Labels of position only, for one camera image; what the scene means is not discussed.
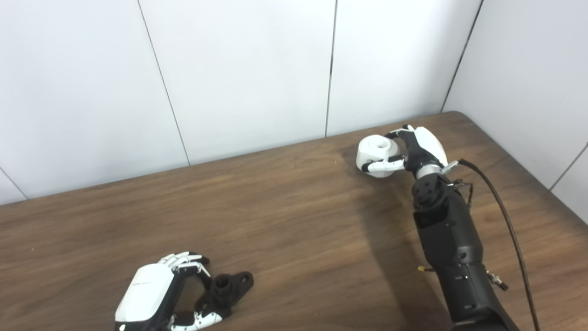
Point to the white and black left hand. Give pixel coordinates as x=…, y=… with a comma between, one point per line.
x=144, y=294

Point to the white and black right hand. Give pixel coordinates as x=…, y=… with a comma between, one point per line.
x=429, y=147

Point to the round white piece with holes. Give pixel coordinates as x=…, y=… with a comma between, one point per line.
x=376, y=147

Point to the black flanged holder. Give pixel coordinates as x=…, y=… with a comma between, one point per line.
x=229, y=285

